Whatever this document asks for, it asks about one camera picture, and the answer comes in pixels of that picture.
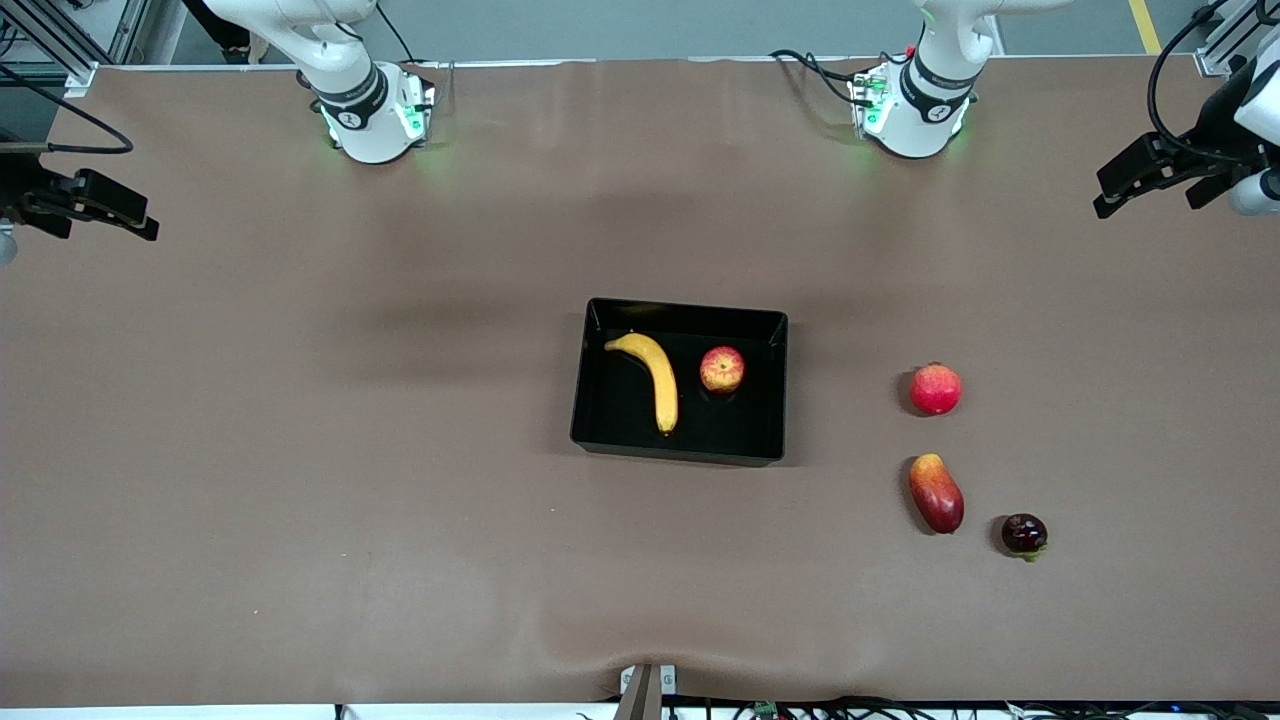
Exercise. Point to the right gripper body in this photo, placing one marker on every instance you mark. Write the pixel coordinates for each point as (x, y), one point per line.
(22, 186)

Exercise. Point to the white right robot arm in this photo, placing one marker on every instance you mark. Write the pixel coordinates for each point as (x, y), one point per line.
(370, 120)

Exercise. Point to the red yellow mango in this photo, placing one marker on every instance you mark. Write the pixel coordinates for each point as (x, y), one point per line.
(937, 495)

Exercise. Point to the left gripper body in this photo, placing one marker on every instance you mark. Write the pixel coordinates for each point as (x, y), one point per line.
(1207, 150)

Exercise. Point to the aluminium frame rack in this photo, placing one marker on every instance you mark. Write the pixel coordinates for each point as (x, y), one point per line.
(60, 40)
(1230, 50)

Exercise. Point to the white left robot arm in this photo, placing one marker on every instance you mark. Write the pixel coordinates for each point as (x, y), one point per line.
(920, 115)

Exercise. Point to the yellow banana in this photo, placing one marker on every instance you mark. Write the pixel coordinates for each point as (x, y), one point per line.
(660, 385)

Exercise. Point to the red pomegranate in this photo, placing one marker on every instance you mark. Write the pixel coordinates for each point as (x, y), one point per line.
(936, 390)

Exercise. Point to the dark purple mangosteen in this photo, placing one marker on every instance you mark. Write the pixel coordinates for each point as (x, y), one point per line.
(1024, 533)

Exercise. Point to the black plastic box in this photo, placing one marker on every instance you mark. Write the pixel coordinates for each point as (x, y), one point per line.
(720, 430)

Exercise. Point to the camera mount post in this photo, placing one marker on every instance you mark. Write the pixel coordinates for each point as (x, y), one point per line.
(640, 700)

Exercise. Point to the red yellow apple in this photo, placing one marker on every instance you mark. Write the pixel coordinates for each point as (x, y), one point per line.
(722, 370)

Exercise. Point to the small green connector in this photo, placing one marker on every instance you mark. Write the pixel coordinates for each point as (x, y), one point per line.
(766, 708)

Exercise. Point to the brown table mat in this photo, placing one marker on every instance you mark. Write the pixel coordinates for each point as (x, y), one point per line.
(300, 500)

